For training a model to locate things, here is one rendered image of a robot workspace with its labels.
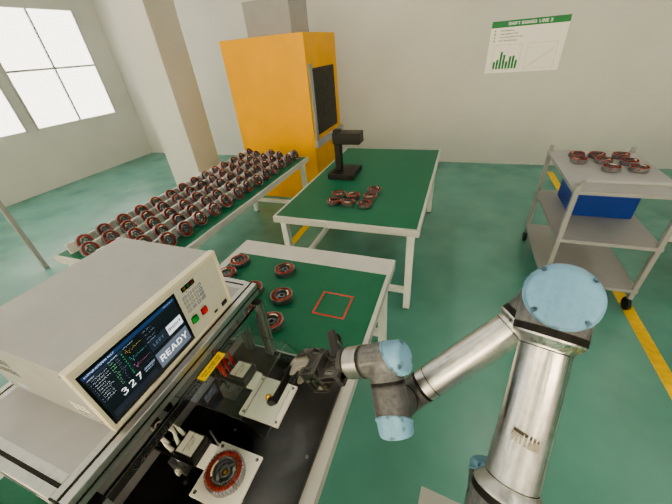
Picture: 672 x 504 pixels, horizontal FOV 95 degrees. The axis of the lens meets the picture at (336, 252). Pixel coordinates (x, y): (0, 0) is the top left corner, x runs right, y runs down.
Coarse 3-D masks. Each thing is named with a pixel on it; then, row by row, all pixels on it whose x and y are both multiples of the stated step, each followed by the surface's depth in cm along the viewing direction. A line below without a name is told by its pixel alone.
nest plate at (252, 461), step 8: (224, 448) 96; (232, 448) 96; (240, 448) 95; (216, 456) 94; (248, 456) 93; (256, 456) 93; (224, 464) 92; (248, 464) 91; (256, 464) 91; (232, 472) 90; (248, 472) 90; (200, 480) 89; (216, 480) 89; (248, 480) 88; (200, 488) 87; (240, 488) 87; (248, 488) 87; (192, 496) 86; (200, 496) 86; (208, 496) 86; (232, 496) 85; (240, 496) 85
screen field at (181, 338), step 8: (184, 328) 84; (176, 336) 82; (184, 336) 84; (168, 344) 80; (176, 344) 82; (184, 344) 85; (160, 352) 77; (168, 352) 80; (176, 352) 82; (160, 360) 78; (168, 360) 80
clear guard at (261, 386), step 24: (240, 336) 96; (240, 360) 88; (264, 360) 88; (288, 360) 90; (192, 384) 83; (216, 384) 83; (240, 384) 82; (264, 384) 82; (288, 384) 86; (216, 408) 77; (240, 408) 76; (264, 408) 79; (264, 432) 76
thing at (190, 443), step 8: (168, 432) 90; (192, 432) 87; (184, 440) 85; (192, 440) 85; (200, 440) 85; (208, 440) 87; (160, 448) 86; (176, 448) 84; (184, 448) 83; (192, 448) 83; (200, 448) 84; (208, 448) 87; (216, 448) 87; (176, 456) 84; (184, 456) 82; (192, 456) 82; (200, 456) 84; (208, 456) 85; (192, 464) 82; (200, 464) 83
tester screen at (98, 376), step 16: (160, 320) 76; (144, 336) 73; (112, 352) 66; (128, 352) 69; (144, 352) 73; (96, 368) 63; (112, 368) 66; (128, 368) 70; (144, 368) 74; (160, 368) 78; (96, 384) 63; (112, 384) 67; (112, 400) 67
